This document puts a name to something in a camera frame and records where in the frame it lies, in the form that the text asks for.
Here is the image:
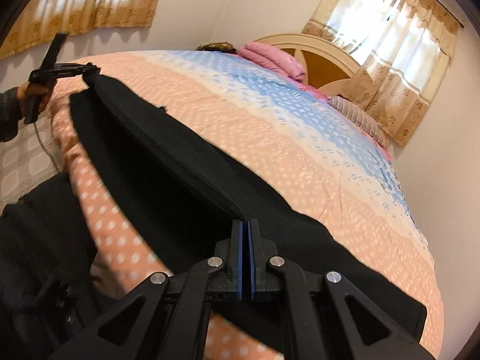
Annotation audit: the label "black pants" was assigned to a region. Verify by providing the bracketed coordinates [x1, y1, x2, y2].
[69, 68, 429, 360]

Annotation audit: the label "dark sleeve left forearm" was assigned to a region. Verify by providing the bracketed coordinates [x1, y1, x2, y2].
[0, 87, 24, 142]

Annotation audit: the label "person's dark clothing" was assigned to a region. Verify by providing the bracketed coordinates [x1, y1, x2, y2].
[1, 173, 116, 359]

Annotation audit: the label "person's left hand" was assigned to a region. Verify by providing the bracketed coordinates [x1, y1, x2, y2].
[16, 80, 56, 117]

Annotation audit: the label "beige floral side curtain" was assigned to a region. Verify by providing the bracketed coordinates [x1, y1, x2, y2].
[1, 0, 159, 59]

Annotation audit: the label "pastel patterned bed cover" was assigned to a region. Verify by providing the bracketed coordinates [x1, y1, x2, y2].
[50, 50, 444, 359]

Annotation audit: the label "brown plush item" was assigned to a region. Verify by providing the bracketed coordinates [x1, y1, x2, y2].
[195, 42, 237, 55]

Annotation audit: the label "striped pillow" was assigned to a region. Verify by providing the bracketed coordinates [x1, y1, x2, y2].
[327, 96, 389, 149]

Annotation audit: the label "pink folded blanket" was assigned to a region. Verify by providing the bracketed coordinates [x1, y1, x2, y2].
[238, 41, 306, 82]

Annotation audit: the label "beige wooden headboard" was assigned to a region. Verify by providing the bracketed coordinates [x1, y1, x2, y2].
[257, 33, 360, 96]

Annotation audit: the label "beige floral window curtain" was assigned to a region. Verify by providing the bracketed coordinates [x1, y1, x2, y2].
[303, 0, 459, 147]

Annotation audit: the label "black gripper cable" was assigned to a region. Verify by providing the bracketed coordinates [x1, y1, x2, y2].
[32, 121, 63, 173]

